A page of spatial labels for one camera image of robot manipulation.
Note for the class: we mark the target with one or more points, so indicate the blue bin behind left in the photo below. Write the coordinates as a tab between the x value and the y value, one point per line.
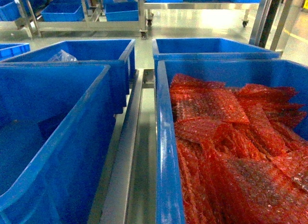
119	54

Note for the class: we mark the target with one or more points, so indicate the blue bin behind right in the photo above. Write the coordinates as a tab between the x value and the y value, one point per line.
207	49

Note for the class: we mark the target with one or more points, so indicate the stainless steel shelf rack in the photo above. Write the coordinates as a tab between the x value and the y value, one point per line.
126	193

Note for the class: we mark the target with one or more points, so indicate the blue bin with red bags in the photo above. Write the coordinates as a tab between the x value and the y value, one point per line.
235	73

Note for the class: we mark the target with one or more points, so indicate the empty blue bin left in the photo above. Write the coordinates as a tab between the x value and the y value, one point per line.
56	123

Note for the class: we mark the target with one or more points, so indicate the far blue bin right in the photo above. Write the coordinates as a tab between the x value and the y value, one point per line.
121	11

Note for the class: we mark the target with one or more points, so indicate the far blue bin left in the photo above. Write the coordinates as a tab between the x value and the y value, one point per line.
63	11

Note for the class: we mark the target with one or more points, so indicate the far steel shelf rack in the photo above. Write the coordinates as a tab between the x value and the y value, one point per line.
25	15

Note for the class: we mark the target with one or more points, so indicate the red bubble wrap bags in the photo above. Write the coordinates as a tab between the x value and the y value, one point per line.
240	159

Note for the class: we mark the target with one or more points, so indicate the clear plastic bag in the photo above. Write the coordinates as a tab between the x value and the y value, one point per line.
62	56

